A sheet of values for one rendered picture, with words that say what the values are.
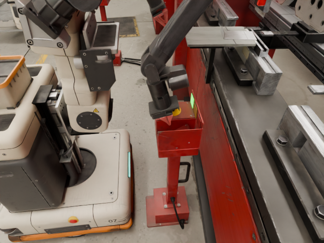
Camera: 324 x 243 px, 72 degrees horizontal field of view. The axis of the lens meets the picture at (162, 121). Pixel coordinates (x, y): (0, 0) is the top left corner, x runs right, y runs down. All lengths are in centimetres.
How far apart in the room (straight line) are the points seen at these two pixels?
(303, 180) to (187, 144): 39
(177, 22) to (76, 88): 46
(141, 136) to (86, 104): 101
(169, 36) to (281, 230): 52
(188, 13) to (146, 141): 136
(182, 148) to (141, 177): 81
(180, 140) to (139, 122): 120
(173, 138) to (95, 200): 62
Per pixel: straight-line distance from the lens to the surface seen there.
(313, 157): 65
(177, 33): 62
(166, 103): 72
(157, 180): 161
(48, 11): 63
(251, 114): 80
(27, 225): 138
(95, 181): 133
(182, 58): 199
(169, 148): 85
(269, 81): 88
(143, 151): 177
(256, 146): 70
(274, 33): 108
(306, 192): 62
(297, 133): 69
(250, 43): 97
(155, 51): 63
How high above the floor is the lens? 137
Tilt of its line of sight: 43 degrees down
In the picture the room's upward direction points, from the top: straight up
